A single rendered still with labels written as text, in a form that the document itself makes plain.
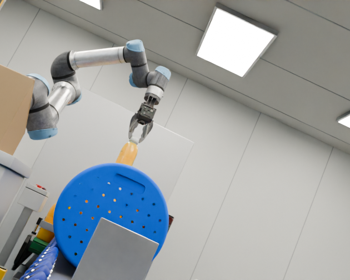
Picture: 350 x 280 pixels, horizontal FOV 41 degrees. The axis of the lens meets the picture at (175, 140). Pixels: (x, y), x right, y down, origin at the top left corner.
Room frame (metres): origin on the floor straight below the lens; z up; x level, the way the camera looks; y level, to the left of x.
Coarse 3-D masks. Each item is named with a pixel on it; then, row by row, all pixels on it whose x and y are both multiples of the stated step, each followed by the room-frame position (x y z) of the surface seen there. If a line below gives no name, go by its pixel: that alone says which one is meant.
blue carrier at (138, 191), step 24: (96, 168) 1.17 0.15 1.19; (120, 168) 1.18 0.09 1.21; (72, 192) 1.17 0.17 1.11; (96, 192) 1.17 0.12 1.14; (120, 192) 1.18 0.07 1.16; (144, 192) 1.19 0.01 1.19; (72, 216) 1.17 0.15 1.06; (96, 216) 1.18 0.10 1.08; (144, 216) 1.19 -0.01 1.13; (168, 216) 1.20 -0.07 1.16; (72, 240) 1.17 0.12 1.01; (72, 264) 1.18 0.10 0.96
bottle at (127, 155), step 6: (126, 144) 1.98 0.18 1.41; (132, 144) 1.97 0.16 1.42; (126, 150) 1.96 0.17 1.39; (132, 150) 1.97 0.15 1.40; (120, 156) 1.97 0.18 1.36; (126, 156) 1.96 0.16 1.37; (132, 156) 1.97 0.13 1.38; (120, 162) 1.96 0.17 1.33; (126, 162) 1.96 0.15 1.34; (132, 162) 1.98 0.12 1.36
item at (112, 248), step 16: (112, 224) 0.75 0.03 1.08; (96, 240) 0.75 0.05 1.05; (112, 240) 0.75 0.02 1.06; (128, 240) 0.75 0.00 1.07; (144, 240) 0.76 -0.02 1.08; (96, 256) 0.75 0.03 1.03; (112, 256) 0.75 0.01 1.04; (128, 256) 0.76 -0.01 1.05; (144, 256) 0.76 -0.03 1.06; (80, 272) 0.75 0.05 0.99; (96, 272) 0.75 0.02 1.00; (112, 272) 0.75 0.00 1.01; (128, 272) 0.76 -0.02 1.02; (144, 272) 0.76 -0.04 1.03
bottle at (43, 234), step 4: (52, 208) 2.17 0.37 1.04; (48, 212) 2.18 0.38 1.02; (52, 212) 2.16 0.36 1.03; (48, 216) 2.17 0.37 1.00; (52, 216) 2.16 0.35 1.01; (44, 220) 2.18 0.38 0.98; (48, 220) 2.16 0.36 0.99; (52, 220) 2.16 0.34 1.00; (40, 228) 2.18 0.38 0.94; (40, 232) 2.17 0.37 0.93; (44, 232) 2.16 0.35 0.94; (48, 232) 2.16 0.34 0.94; (52, 232) 2.17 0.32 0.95; (36, 236) 2.18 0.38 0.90; (40, 236) 2.16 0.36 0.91; (44, 236) 2.16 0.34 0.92; (48, 236) 2.16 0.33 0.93; (52, 236) 2.18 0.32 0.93; (44, 240) 2.16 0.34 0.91; (48, 240) 2.17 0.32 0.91
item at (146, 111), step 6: (144, 96) 1.99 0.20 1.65; (150, 96) 1.96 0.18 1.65; (156, 96) 1.96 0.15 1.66; (150, 102) 1.97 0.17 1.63; (156, 102) 2.00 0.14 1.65; (144, 108) 1.95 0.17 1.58; (150, 108) 1.95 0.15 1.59; (138, 114) 2.00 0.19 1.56; (144, 114) 1.94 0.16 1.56; (150, 114) 1.94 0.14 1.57; (138, 120) 2.00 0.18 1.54; (144, 120) 1.99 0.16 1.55; (150, 120) 1.96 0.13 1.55
